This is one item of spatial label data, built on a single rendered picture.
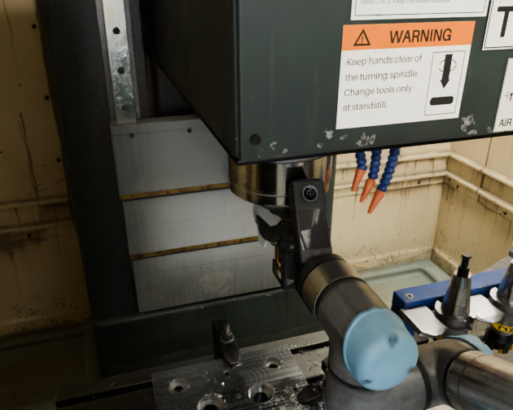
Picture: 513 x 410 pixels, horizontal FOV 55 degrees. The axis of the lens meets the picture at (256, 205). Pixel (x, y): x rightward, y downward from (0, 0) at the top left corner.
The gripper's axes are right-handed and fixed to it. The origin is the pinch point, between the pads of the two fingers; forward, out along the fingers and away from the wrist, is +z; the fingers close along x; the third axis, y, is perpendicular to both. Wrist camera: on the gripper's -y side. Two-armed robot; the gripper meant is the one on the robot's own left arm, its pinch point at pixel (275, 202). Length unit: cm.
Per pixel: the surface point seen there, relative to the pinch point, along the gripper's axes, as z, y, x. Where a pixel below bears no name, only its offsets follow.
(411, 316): -14.6, 16.4, 18.5
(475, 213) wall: 61, 48, 101
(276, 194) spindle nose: -8.4, -5.5, -3.1
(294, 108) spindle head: -21.2, -21.5, -6.1
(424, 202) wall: 80, 52, 93
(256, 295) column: 43, 52, 11
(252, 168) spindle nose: -6.2, -9.0, -6.0
